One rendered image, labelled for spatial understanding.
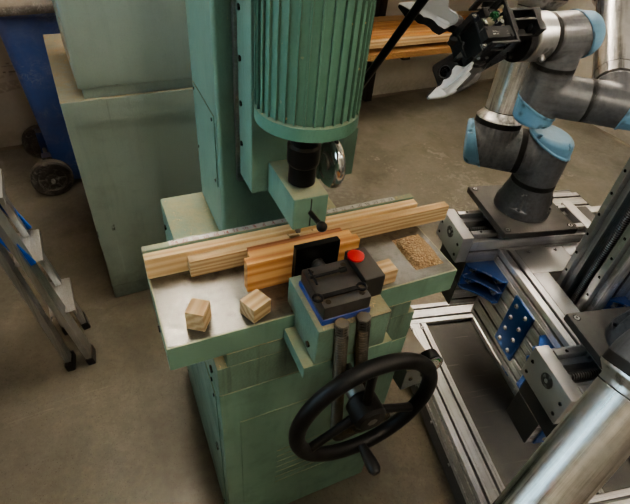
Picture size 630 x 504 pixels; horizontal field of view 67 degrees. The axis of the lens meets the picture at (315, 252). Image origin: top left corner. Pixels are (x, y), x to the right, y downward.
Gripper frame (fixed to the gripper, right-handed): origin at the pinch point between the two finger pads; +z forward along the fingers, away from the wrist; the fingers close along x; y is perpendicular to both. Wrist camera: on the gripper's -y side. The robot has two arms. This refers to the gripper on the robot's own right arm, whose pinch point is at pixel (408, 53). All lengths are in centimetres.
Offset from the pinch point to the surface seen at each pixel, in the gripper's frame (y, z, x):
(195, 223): -63, 28, 5
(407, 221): -36.2, -14.3, 19.6
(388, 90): -259, -172, -119
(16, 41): -154, 70, -108
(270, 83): -6.8, 20.0, -0.9
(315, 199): -22.6, 11.5, 13.9
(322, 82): -2.5, 13.9, 2.0
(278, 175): -27.4, 15.6, 6.9
